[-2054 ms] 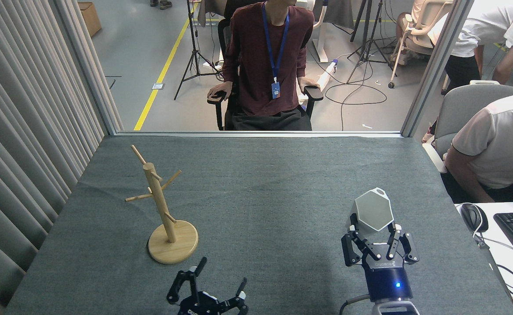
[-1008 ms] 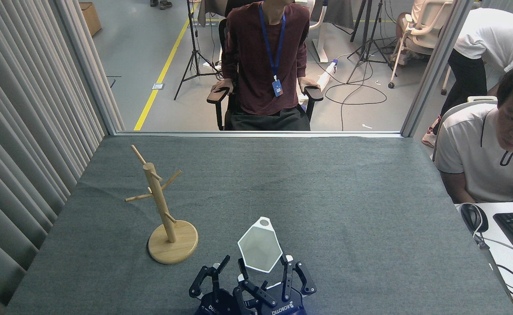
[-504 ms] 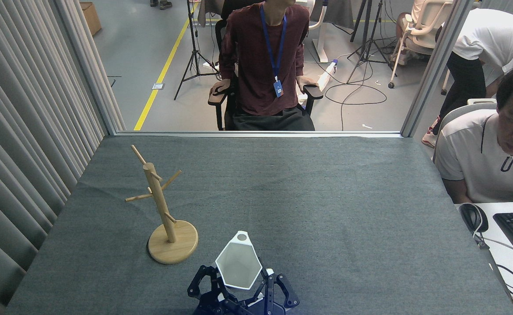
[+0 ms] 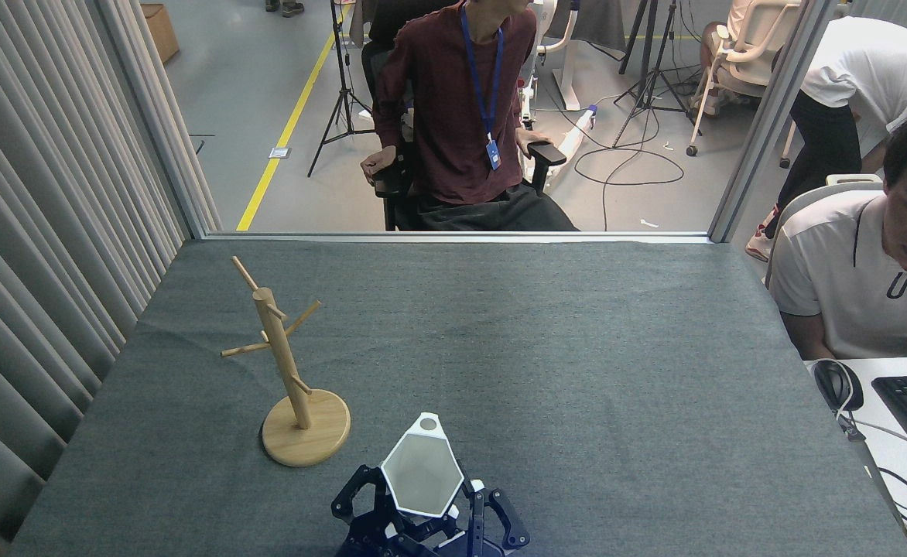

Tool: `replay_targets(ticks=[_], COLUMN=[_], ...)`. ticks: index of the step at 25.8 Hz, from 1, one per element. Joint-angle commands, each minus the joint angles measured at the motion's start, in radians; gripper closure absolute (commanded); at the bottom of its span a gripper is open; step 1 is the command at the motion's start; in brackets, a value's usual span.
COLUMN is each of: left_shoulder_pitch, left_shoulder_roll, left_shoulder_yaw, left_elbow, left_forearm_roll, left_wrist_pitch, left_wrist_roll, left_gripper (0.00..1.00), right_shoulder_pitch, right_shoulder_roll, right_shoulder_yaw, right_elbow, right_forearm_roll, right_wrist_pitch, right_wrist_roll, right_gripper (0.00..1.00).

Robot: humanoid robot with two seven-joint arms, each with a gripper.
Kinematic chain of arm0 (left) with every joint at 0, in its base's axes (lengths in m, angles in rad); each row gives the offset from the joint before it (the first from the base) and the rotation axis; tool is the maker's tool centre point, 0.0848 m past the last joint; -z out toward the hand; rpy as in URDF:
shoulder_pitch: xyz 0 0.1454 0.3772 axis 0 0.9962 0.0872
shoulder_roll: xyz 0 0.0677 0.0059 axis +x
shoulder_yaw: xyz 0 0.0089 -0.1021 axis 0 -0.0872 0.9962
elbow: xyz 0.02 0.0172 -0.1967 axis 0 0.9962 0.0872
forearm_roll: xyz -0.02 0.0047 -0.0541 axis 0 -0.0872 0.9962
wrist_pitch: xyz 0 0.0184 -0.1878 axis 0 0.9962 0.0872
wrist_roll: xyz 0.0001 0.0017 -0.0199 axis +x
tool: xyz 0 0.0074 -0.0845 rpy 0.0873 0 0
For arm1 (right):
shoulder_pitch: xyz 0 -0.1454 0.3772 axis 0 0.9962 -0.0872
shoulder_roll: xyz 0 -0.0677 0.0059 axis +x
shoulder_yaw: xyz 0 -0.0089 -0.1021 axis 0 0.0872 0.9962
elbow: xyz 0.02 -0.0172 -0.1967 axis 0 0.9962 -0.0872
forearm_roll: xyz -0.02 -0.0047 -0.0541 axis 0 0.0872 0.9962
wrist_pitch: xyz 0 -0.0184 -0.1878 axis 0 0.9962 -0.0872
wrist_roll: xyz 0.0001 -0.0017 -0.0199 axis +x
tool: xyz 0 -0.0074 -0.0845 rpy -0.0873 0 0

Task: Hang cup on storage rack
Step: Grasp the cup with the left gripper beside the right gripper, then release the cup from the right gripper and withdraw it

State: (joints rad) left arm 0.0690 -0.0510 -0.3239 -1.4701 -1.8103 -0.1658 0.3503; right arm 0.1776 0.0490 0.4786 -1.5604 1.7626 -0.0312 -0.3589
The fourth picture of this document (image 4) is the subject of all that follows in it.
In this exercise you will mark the black tripod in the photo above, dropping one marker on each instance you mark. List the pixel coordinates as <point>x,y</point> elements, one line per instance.
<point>658,85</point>
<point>339,70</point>

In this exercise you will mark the person's right hand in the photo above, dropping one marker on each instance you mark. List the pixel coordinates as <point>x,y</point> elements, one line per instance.
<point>378,164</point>

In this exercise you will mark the white office chair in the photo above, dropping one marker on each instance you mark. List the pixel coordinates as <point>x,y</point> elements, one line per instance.
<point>763,35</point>

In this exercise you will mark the wooden cup rack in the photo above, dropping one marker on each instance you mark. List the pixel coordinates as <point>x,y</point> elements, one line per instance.
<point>304,439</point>

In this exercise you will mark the cardboard box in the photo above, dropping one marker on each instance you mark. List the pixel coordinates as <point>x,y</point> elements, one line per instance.
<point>161,31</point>

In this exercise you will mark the grey desk chair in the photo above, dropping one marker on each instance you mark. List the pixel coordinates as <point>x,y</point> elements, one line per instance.
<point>802,205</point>

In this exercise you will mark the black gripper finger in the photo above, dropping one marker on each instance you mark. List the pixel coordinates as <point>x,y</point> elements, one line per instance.
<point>351,503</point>
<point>509,526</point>

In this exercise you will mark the white hexagonal cup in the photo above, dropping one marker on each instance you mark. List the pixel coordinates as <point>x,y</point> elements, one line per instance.
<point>422,472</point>

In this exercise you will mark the white desk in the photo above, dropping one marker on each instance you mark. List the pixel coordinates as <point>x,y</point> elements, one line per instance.
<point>906,472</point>

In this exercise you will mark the silver frame post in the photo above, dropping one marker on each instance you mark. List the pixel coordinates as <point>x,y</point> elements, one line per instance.
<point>771,116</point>
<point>161,124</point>

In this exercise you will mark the metal floor socket plate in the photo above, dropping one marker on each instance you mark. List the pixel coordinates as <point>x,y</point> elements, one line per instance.
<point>279,152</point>

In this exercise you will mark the person's left hand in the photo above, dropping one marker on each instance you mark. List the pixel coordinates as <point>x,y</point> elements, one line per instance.
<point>532,139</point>

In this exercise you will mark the person's shoes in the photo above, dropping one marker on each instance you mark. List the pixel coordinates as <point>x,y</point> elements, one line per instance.
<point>287,8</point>

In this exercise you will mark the black computer mouse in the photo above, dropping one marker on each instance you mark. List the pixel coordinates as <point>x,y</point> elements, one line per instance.
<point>835,384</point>

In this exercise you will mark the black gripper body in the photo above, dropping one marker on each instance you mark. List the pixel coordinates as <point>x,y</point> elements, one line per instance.
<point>376,543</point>

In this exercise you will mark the grey pleated curtain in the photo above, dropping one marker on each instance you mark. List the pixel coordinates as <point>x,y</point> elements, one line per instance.
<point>35,232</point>
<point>887,9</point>

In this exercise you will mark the grey table cloth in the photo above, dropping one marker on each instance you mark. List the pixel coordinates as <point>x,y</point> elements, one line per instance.
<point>546,348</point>

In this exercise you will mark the white stand on wheels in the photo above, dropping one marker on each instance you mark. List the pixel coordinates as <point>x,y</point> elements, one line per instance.
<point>566,77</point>

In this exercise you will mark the black office chair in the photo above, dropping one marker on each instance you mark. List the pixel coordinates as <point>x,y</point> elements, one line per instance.
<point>548,157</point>

